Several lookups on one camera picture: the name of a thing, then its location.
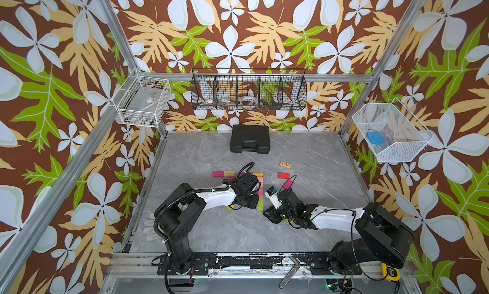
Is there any green block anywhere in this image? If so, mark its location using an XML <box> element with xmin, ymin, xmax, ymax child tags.
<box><xmin>257</xmin><ymin>198</ymin><xmax>264</xmax><ymax>212</ymax></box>

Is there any magenta block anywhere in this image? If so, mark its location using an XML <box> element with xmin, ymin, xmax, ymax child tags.
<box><xmin>283</xmin><ymin>180</ymin><xmax>294</xmax><ymax>190</ymax></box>
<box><xmin>212</xmin><ymin>171</ymin><xmax>225</xmax><ymax>178</ymax></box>

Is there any red block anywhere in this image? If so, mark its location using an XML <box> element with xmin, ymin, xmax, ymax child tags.
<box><xmin>278</xmin><ymin>172</ymin><xmax>290</xmax><ymax>179</ymax></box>

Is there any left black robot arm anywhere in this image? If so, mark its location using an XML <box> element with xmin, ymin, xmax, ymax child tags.
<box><xmin>154</xmin><ymin>172</ymin><xmax>261</xmax><ymax>274</ymax></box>

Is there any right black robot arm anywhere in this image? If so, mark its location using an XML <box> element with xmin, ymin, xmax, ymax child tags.
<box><xmin>264</xmin><ymin>187</ymin><xmax>414</xmax><ymax>274</ymax></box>

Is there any monkey picture wood block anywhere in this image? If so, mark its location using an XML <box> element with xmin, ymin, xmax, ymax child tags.
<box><xmin>280</xmin><ymin>161</ymin><xmax>292</xmax><ymax>169</ymax></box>

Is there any black plastic tool case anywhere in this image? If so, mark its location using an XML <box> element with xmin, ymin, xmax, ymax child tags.
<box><xmin>230</xmin><ymin>125</ymin><xmax>271</xmax><ymax>154</ymax></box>

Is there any white work glove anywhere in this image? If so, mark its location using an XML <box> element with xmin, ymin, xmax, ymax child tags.
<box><xmin>143</xmin><ymin>213</ymin><xmax>161</xmax><ymax>242</ymax></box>

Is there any blue object in basket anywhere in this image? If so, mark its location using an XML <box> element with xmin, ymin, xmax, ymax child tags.
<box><xmin>367</xmin><ymin>132</ymin><xmax>385</xmax><ymax>146</ymax></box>

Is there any yellow tape measure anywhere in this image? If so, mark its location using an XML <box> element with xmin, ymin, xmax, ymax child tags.
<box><xmin>381</xmin><ymin>263</ymin><xmax>401</xmax><ymax>283</ymax></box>

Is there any white mesh basket right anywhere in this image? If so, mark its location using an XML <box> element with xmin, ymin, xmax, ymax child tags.
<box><xmin>352</xmin><ymin>99</ymin><xmax>434</xmax><ymax>164</ymax></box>

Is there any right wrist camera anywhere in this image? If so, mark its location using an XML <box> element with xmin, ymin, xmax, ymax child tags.
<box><xmin>265</xmin><ymin>186</ymin><xmax>281</xmax><ymax>210</ymax></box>

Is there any grey metal bracket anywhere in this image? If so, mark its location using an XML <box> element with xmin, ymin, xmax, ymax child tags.
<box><xmin>279</xmin><ymin>256</ymin><xmax>301</xmax><ymax>289</ymax></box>

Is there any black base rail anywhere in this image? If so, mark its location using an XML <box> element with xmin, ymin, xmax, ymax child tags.
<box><xmin>157</xmin><ymin>252</ymin><xmax>360</xmax><ymax>276</ymax></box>

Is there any black wire basket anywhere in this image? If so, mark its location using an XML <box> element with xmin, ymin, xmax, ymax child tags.
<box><xmin>189</xmin><ymin>68</ymin><xmax>308</xmax><ymax>111</ymax></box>

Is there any white wire basket left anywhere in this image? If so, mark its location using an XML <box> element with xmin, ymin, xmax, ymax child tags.
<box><xmin>113</xmin><ymin>70</ymin><xmax>171</xmax><ymax>128</ymax></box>

